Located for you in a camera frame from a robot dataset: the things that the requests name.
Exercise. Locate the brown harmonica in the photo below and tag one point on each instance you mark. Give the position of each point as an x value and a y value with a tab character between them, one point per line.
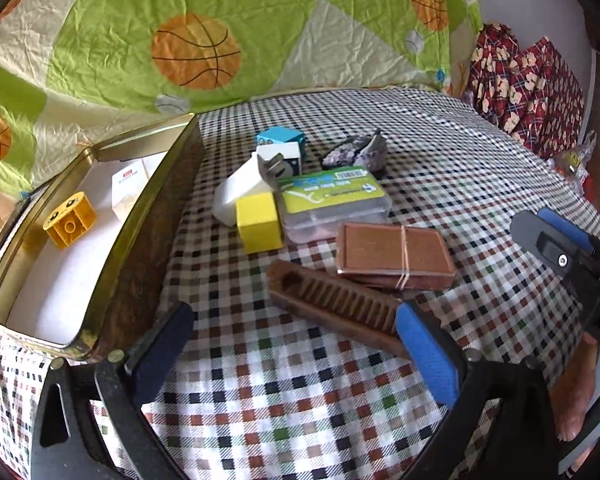
330	297

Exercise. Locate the person's right hand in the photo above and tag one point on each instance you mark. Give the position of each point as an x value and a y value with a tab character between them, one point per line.
577	390

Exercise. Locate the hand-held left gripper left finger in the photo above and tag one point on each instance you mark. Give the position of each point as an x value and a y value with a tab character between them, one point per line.
166	342

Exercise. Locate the checked bed sheet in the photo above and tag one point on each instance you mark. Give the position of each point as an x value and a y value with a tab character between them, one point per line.
360	220

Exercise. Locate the yellow toy brick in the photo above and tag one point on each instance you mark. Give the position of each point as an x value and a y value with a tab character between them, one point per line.
70	220

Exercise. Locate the basketball print quilt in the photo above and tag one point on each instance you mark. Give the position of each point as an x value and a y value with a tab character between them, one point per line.
205	40

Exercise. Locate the green label plastic case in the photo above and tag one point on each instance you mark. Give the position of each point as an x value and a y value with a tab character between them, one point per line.
330	200

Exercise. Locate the yellow cube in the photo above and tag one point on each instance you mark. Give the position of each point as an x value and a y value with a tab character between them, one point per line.
260	222

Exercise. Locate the grey metal clip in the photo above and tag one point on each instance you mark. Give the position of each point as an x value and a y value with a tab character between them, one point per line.
272	170

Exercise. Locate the red plaid bear cloth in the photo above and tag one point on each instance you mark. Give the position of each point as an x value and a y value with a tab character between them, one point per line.
525	95

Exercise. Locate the white power adapter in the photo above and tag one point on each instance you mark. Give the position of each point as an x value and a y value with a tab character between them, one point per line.
237	192

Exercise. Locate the small white carton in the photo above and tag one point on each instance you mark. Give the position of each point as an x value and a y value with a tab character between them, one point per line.
129	187

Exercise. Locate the yellow toy in clear bag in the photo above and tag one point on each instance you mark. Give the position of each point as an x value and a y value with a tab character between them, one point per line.
575	157

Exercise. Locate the blue toy brick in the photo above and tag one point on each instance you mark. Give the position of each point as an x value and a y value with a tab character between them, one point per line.
279	137

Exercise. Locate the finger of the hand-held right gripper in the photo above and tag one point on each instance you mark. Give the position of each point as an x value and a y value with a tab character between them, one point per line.
542	240
567	227

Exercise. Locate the gold and brown tin box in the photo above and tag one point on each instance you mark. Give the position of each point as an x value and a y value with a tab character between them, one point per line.
105	240

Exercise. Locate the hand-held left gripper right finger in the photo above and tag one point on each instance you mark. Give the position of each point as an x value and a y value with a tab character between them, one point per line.
424	355

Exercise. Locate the copper tin with rubber band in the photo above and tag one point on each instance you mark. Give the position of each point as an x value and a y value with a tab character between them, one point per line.
395	255

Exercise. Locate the white box with blue print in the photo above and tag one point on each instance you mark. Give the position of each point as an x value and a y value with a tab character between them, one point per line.
282	157

